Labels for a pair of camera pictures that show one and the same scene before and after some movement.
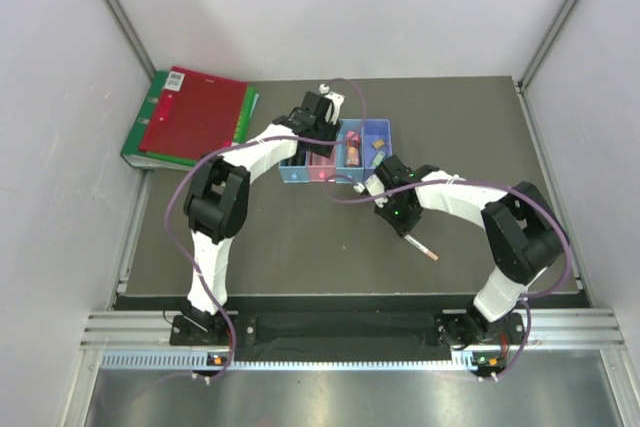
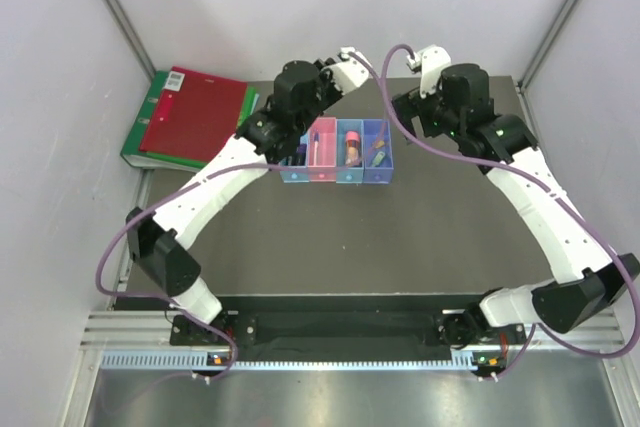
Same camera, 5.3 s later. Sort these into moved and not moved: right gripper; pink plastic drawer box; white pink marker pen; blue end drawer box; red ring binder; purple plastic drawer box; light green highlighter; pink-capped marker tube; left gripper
Moved: right gripper; white pink marker pen; left gripper
Not moved: purple plastic drawer box; pink-capped marker tube; red ring binder; light green highlighter; pink plastic drawer box; blue end drawer box
